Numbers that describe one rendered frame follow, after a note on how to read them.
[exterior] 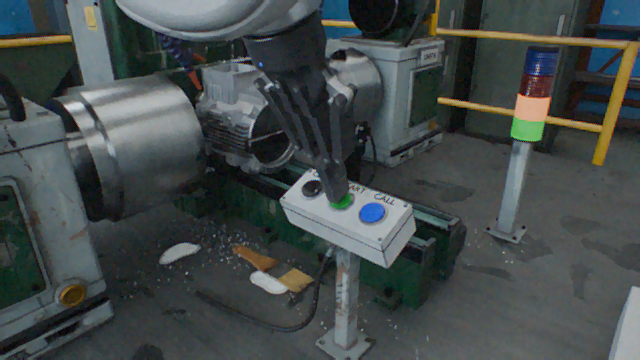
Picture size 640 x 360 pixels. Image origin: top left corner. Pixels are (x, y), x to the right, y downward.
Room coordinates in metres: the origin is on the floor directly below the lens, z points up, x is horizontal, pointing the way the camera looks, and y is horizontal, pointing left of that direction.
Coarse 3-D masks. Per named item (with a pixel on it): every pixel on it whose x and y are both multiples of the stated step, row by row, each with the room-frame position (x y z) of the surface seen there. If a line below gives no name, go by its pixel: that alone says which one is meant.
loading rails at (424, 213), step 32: (224, 192) 0.94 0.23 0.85; (256, 192) 0.86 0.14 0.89; (384, 192) 0.79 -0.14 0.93; (256, 224) 0.86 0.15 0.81; (288, 224) 0.79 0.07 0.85; (416, 224) 0.70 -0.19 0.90; (448, 224) 0.66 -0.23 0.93; (320, 256) 0.70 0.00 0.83; (416, 256) 0.59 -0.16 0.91; (448, 256) 0.66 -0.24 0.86; (384, 288) 0.61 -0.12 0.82; (416, 288) 0.58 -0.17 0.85
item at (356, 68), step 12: (336, 48) 1.19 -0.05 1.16; (348, 48) 1.21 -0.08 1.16; (336, 60) 1.11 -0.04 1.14; (348, 60) 1.14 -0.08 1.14; (360, 60) 1.17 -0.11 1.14; (336, 72) 1.07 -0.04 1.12; (348, 72) 1.10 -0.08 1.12; (360, 72) 1.13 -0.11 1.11; (372, 72) 1.17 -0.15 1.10; (360, 84) 1.11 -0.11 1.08; (372, 84) 1.15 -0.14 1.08; (360, 96) 1.10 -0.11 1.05; (372, 96) 1.14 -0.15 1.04; (360, 108) 1.10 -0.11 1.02; (372, 108) 1.15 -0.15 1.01
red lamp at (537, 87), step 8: (528, 80) 0.83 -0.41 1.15; (536, 80) 0.82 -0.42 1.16; (544, 80) 0.81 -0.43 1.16; (552, 80) 0.82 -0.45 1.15; (520, 88) 0.84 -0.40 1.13; (528, 88) 0.82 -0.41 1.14; (536, 88) 0.82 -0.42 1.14; (544, 88) 0.81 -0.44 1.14; (528, 96) 0.82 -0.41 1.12; (536, 96) 0.81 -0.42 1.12; (544, 96) 0.81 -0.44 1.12
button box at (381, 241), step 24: (288, 192) 0.53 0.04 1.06; (360, 192) 0.49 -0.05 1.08; (288, 216) 0.53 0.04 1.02; (312, 216) 0.48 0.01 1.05; (336, 216) 0.47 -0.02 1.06; (360, 216) 0.45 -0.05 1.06; (384, 216) 0.44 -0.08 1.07; (408, 216) 0.45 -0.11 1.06; (336, 240) 0.47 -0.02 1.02; (360, 240) 0.43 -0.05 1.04; (384, 240) 0.41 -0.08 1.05; (384, 264) 0.42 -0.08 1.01
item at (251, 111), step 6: (198, 96) 0.98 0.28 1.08; (204, 96) 0.98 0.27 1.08; (198, 102) 0.99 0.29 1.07; (246, 108) 0.87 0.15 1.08; (252, 108) 0.86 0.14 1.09; (246, 114) 0.86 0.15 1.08; (252, 114) 0.86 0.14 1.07; (294, 156) 0.95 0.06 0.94; (252, 162) 0.86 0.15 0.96; (252, 168) 0.85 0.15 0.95; (258, 168) 0.87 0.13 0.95
